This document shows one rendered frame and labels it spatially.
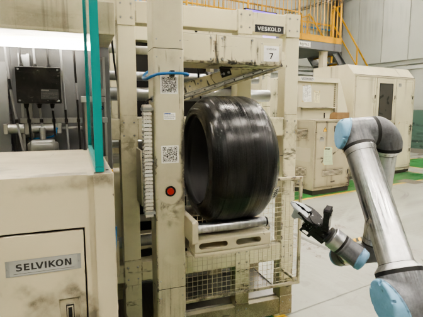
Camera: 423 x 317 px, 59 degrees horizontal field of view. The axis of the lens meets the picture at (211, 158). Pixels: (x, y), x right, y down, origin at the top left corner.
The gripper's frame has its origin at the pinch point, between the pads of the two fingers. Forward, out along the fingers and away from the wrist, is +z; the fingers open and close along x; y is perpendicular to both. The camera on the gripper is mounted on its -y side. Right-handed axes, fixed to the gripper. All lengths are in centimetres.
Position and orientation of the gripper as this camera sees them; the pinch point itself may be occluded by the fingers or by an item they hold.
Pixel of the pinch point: (294, 202)
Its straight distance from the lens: 161.5
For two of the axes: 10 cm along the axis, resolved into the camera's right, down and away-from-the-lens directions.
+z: -7.8, -6.1, 1.6
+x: 5.0, -4.4, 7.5
